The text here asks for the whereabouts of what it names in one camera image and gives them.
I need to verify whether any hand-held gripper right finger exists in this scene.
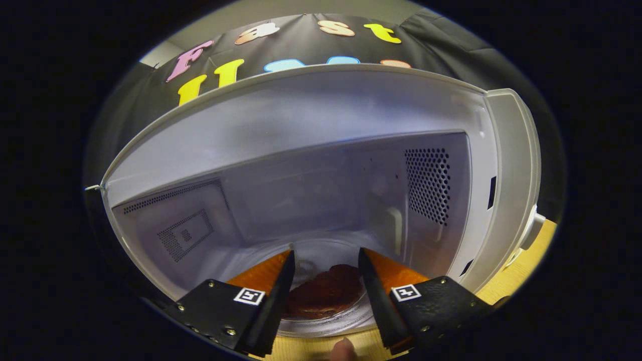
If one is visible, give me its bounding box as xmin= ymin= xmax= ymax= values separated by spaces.
xmin=358 ymin=247 xmax=510 ymax=354

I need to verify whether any white toaster oven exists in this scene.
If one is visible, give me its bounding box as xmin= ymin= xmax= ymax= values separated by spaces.
xmin=84 ymin=63 xmax=547 ymax=337

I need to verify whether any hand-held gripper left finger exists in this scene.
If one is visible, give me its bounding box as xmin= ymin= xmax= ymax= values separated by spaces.
xmin=163 ymin=249 xmax=295 ymax=358

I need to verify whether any red meat slice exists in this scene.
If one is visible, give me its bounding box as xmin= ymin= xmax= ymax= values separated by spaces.
xmin=286 ymin=264 xmax=366 ymax=320

